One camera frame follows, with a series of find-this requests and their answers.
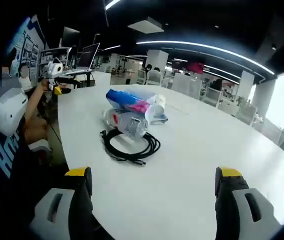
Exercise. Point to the metal shelf rack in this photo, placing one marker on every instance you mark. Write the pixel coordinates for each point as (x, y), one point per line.
(52, 56)

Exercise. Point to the white chest-worn device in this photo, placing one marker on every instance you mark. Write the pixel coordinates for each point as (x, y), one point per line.
(6, 112)

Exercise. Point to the person in blue shirt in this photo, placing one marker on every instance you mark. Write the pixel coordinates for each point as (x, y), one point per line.
(19, 170)

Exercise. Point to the white table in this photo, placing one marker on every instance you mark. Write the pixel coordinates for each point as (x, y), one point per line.
(181, 162)

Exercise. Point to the open laptop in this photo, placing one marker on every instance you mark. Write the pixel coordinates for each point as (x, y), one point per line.
(89, 56)

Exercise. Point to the short ceiling light strip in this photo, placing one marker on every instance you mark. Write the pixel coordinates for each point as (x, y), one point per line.
(111, 4)

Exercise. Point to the blue white printed plastic bag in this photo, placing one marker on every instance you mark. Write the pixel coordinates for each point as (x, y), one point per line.
(126, 100)

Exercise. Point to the ceiling vent panel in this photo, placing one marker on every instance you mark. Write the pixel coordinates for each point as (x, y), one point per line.
(145, 25)

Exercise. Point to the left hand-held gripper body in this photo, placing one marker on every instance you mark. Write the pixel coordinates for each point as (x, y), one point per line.
(54, 68)

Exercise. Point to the blue white wall poster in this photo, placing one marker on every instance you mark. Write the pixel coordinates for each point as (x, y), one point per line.
(29, 45)

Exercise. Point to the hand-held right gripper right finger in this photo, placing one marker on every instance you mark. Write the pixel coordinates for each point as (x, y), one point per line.
(242, 212)

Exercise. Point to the clear water bottle red label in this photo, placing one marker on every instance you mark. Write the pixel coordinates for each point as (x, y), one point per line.
(124, 122)

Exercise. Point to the dark computer monitor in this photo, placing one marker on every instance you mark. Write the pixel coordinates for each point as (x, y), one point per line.
(70, 36)

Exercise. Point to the white square pillar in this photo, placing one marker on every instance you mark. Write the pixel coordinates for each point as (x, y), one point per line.
(247, 83)
(158, 62)

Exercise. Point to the red hanging sign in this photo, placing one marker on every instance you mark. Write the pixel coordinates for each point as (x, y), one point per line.
(194, 68)

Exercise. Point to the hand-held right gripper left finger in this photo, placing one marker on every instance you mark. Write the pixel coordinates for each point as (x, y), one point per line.
(56, 207)

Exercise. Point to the white standing desk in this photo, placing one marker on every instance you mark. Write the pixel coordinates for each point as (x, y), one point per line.
(79, 71)

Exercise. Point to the group of white office chairs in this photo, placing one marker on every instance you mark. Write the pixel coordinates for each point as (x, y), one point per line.
(213, 96)

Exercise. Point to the small blue white packet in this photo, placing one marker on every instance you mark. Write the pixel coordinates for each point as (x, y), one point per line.
(161, 118)

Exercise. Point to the long curved ceiling light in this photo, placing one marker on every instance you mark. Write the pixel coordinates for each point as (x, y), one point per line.
(207, 47)

